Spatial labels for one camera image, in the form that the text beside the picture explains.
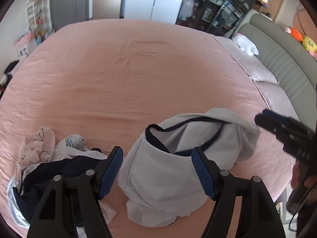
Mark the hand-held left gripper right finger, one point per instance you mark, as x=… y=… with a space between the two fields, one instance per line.
x=201 y=173

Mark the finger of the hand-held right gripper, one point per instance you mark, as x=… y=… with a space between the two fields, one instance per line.
x=275 y=116
x=268 y=126

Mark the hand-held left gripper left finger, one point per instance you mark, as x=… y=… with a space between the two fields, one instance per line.
x=111 y=171

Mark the pale blue shirt navy trim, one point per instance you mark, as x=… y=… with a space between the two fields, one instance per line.
x=161 y=178

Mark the person's right hand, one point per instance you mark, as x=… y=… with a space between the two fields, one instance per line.
x=295 y=176

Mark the pink pillow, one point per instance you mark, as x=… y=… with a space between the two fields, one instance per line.
x=275 y=96
x=247 y=64

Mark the white cartoon print garment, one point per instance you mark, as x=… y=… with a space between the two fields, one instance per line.
x=71 y=143

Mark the navy garment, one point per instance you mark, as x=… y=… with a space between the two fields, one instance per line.
x=62 y=166

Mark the grey padded headboard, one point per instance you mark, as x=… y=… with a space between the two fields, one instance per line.
x=279 y=54

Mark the white plush toy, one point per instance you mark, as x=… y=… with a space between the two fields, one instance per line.
x=245 y=43

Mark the yellow plush toy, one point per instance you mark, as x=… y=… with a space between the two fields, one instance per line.
x=309 y=43

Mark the orange plush toy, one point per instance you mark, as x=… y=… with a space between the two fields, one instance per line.
x=296 y=33

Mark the pink bed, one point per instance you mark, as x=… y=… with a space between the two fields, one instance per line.
x=123 y=79

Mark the dark glass cabinet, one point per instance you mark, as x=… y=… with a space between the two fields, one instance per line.
x=198 y=5

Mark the black folded cloth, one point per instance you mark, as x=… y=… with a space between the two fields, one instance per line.
x=10 y=68

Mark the white wardrobe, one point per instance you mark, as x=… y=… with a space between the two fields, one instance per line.
x=156 y=0

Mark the silver refrigerator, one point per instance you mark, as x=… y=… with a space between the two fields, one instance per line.
x=109 y=0

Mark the white shelf rack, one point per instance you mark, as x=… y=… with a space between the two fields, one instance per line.
x=36 y=17

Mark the grey door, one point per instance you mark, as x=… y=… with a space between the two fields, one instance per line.
x=69 y=2

